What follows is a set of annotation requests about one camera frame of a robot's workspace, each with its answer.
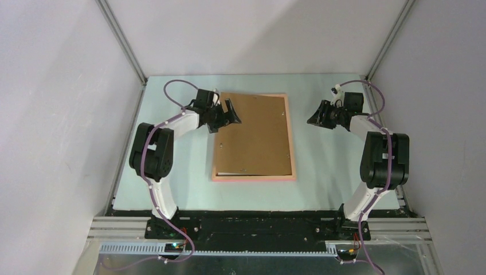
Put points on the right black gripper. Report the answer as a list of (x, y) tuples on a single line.
[(318, 118)]

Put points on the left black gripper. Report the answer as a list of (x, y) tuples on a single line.
[(225, 119)]

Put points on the brown cardboard backing board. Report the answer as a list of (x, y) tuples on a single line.
[(258, 140)]

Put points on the Great Wall photo print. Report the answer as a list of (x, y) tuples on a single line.
[(230, 174)]

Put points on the pink wooden photo frame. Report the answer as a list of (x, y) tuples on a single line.
[(292, 151)]

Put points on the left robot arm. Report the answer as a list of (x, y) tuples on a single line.
[(152, 152)]

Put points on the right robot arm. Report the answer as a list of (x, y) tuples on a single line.
[(385, 159)]

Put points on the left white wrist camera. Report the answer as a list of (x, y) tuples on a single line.
[(216, 98)]

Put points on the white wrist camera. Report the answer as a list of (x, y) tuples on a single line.
[(216, 98), (338, 96)]

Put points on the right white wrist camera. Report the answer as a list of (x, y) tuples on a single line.
[(338, 96)]

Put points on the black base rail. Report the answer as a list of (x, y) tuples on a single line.
[(254, 231)]

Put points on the right aluminium corner post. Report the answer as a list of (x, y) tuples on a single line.
[(390, 38)]

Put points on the aluminium corner post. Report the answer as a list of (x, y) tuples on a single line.
[(120, 37), (390, 38)]

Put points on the left aluminium corner post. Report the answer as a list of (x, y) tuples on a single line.
[(120, 37)]

